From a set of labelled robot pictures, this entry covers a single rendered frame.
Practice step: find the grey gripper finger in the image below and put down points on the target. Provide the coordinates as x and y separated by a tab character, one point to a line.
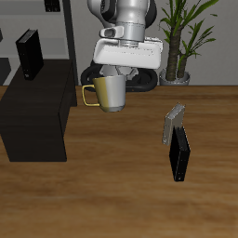
128	71
107	71

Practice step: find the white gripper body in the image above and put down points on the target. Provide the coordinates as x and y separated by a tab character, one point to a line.
127	55

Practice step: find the white-yellow mug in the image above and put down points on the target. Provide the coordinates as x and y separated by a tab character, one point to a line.
113	93

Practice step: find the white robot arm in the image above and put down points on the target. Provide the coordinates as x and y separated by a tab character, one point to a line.
130	18

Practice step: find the grey book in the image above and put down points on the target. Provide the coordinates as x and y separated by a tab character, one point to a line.
172	124

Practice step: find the small black book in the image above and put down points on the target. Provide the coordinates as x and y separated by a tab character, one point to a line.
48	5
56	5

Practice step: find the pot plant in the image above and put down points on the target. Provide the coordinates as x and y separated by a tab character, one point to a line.
173	59

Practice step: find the dark wooden cabinet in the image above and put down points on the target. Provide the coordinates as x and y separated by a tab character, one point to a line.
34	117

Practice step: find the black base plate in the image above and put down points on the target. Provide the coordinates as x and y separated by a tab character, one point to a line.
145	82

